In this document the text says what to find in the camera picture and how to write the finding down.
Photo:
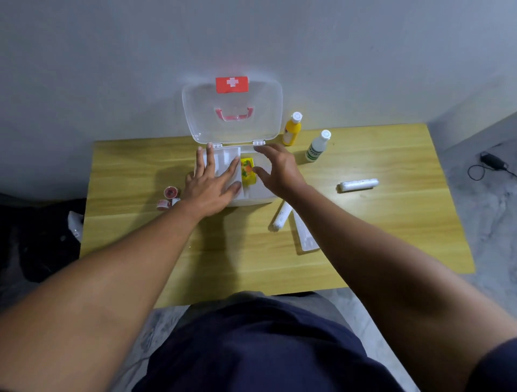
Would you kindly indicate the person's left hand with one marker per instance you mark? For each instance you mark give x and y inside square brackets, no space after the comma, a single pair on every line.
[208,194]

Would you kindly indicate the person's right hand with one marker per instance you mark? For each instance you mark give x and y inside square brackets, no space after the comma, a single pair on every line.
[284,173]

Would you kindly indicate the person's left middle finger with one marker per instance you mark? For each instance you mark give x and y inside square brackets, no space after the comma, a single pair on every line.
[210,158]

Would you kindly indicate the person's right thumb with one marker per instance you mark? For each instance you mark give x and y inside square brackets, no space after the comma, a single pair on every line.
[261,173]

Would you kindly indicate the person's left thumb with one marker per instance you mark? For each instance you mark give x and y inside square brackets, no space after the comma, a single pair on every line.
[233,190]

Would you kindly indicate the person's left little finger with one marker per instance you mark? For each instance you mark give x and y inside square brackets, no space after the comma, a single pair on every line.
[189,177]

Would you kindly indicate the white plastic divider tray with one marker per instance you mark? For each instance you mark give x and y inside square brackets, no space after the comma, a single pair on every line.
[224,159]

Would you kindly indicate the person's left forearm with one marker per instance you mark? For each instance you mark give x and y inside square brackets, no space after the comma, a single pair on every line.
[89,299]

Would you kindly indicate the person's right forearm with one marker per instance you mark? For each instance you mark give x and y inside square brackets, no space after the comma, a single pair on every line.
[387,274]

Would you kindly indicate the yellow printed packet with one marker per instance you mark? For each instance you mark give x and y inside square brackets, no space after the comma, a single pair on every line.
[247,173]

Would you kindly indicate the clear plastic first aid box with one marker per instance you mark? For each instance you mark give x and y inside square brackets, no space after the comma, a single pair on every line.
[232,117]

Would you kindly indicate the white bandage roll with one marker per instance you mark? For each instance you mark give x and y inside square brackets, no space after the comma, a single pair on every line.
[281,216]
[358,185]

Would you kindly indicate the yellow bottle with white cap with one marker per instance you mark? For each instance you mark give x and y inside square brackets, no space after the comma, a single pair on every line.
[291,131]

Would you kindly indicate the white bottle with green label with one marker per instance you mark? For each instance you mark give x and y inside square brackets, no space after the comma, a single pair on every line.
[316,148]

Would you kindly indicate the clear flat plastic packet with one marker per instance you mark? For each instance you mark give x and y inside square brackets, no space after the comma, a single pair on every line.
[305,238]

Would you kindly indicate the person's grey shorts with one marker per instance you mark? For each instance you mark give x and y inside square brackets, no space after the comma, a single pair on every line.
[226,305]

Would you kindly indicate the white object beside bag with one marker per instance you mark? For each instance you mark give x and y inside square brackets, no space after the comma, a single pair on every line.
[76,226]

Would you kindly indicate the person's dark blue shirt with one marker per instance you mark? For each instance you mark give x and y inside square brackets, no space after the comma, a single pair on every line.
[258,351]

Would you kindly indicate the black bag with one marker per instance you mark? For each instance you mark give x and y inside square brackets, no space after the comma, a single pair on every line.
[36,242]

